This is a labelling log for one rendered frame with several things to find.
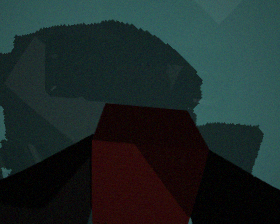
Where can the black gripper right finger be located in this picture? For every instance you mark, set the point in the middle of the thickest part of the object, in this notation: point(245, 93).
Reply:
point(228, 195)

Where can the dark red block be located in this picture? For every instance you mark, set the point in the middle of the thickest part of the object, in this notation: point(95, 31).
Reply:
point(147, 165)

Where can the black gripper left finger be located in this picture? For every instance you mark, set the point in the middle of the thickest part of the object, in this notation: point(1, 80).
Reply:
point(58, 190)

